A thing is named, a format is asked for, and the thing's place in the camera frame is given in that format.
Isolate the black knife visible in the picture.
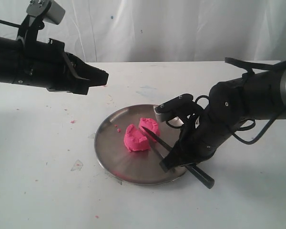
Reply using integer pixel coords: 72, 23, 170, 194
143, 126, 215, 189

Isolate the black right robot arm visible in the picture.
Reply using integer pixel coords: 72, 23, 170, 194
154, 58, 286, 171

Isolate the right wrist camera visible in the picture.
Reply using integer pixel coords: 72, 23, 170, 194
154, 94, 194, 123

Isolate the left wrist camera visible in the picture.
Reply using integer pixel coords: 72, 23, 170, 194
26, 0, 65, 25

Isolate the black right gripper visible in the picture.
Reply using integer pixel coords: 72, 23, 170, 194
159, 112, 236, 173

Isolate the pink clay half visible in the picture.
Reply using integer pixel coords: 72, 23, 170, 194
139, 118, 160, 136
123, 124, 150, 152

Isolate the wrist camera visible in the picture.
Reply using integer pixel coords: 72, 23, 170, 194
154, 94, 194, 123
26, 0, 65, 25

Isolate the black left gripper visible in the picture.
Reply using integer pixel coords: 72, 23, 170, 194
16, 38, 109, 95

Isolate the round steel plate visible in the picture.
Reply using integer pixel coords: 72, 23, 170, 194
94, 104, 187, 185

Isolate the white backdrop sheet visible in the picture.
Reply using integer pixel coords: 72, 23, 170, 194
0, 0, 286, 63

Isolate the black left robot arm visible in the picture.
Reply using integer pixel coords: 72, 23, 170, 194
0, 16, 109, 95

